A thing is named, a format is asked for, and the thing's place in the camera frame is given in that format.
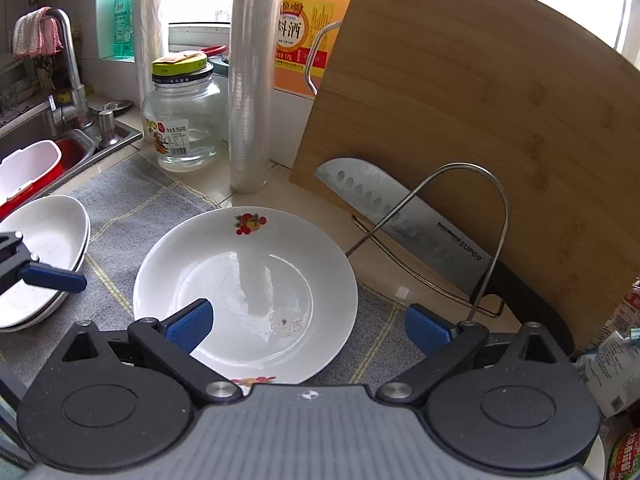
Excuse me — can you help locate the white printed food packet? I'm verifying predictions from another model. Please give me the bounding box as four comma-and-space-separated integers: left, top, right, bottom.
574, 274, 640, 419

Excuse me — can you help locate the pink cloth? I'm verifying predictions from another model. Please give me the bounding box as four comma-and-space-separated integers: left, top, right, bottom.
10, 7, 65, 59

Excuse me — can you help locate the glass jar with yellow lid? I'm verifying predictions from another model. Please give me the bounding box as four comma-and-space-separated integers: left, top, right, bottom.
141, 51, 222, 174

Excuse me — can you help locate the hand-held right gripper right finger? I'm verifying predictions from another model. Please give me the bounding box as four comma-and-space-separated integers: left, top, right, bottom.
376, 304, 558, 405

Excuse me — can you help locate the white plastic tub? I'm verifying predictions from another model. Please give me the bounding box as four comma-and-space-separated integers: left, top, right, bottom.
0, 140, 63, 201

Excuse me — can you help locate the metal sink soap dispenser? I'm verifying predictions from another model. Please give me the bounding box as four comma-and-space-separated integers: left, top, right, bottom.
94, 100, 134, 144

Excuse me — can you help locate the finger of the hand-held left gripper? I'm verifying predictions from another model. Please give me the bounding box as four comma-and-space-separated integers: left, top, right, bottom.
0, 231, 89, 295

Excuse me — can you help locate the kitchen knife with black handle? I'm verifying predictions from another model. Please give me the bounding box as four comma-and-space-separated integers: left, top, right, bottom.
313, 157, 576, 357

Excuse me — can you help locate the steel sink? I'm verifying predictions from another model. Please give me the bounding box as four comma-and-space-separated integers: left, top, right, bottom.
0, 99, 144, 212

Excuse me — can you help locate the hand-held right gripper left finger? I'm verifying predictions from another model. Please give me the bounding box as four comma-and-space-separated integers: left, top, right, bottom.
60, 299, 243, 407

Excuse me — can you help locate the grey checked towel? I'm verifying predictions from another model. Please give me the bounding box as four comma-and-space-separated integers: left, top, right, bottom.
64, 152, 432, 397

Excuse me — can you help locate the tall cling film roll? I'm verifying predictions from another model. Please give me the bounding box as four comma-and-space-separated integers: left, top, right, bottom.
227, 0, 281, 195

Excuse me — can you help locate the metal wire rack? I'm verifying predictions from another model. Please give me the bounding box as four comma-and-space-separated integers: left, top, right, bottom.
344, 162, 511, 321

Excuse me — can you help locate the green detergent bottle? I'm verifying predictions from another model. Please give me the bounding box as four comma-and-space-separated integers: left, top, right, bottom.
112, 0, 161, 61

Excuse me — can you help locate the bamboo cutting board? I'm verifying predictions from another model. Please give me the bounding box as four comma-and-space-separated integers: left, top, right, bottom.
289, 0, 640, 352

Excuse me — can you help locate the red basin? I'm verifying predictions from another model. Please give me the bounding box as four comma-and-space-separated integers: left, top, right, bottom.
0, 137, 96, 219

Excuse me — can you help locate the white plastic bag roll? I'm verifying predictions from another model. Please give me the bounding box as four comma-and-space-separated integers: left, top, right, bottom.
130, 0, 169, 69

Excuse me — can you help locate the orange cooking wine bottle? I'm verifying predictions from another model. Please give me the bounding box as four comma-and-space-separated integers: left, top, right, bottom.
272, 0, 351, 99

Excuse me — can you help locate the metal faucet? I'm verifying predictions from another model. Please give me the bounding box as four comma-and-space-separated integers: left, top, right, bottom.
37, 8, 96, 136

